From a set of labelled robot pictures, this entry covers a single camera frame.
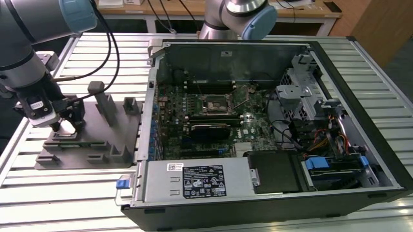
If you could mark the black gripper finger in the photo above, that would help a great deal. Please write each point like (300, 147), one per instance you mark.
(57, 125)
(79, 113)

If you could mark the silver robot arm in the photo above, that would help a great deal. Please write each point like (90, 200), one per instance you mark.
(26, 24)

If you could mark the CPU socket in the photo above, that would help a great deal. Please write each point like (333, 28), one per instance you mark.
(214, 105)

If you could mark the grey parts rack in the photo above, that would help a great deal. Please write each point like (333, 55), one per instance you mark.
(97, 135)

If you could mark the blue plastic latch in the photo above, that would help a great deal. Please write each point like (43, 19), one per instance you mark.
(122, 184)

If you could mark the silver power supply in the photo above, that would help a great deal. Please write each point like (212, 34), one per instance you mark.
(156, 183)

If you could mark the white paper box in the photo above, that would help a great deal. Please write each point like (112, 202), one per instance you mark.
(110, 3)

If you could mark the black expansion slot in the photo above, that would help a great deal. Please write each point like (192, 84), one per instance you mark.
(200, 153)

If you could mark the black graphics card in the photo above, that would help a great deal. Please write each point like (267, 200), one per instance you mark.
(210, 134)

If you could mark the green RAM stick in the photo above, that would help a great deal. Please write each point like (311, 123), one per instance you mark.
(214, 121)

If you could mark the small white box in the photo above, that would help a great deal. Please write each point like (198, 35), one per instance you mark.
(134, 2)

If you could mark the silver chipset heatsink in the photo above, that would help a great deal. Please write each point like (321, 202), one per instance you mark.
(244, 147)

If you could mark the green motherboard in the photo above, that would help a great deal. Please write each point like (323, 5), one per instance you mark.
(259, 145)

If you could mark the black PC case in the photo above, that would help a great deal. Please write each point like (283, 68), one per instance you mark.
(226, 215)

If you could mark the silver metal drive cage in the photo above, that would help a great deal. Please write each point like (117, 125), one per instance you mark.
(291, 93)

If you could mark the grey curved metal bar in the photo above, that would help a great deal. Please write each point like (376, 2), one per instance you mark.
(345, 125)

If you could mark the wooden desk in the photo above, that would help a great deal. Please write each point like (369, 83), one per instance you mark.
(309, 11)

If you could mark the blue plastic tab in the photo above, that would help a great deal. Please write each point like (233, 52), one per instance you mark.
(364, 161)

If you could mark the silver disk bay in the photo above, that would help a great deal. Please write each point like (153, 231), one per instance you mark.
(372, 177)

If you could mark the wooden cabinet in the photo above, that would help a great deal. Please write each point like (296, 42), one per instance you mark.
(382, 29)

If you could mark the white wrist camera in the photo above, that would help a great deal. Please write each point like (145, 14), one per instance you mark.
(45, 119)

